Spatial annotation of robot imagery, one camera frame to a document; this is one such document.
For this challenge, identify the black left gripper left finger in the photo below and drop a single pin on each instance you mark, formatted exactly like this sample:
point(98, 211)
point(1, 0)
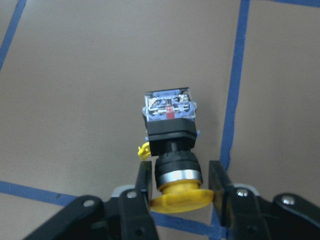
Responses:
point(144, 180)

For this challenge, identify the yellow push button switch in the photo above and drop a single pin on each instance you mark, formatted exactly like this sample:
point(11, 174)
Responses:
point(169, 118)

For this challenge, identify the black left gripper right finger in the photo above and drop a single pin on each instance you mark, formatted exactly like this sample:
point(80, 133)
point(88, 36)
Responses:
point(220, 183)

